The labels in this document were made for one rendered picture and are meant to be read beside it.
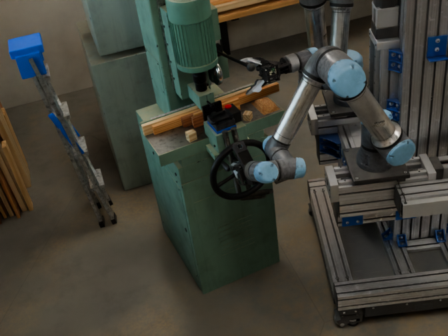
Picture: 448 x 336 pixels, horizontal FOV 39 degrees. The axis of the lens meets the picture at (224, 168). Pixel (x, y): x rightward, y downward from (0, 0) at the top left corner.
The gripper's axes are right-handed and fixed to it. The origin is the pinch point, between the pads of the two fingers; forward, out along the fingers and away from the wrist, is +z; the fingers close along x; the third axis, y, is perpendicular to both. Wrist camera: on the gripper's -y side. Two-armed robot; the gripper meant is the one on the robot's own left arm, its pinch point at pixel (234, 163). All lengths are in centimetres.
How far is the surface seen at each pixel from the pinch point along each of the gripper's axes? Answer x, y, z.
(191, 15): 3, -60, 2
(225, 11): 94, -76, 206
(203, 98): 3.5, -27.6, 24.6
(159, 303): -39, 63, 71
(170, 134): -13.8, -17.4, 31.2
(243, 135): 11.1, -7.9, 11.7
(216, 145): -0.8, -8.0, 13.0
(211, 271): -11, 55, 59
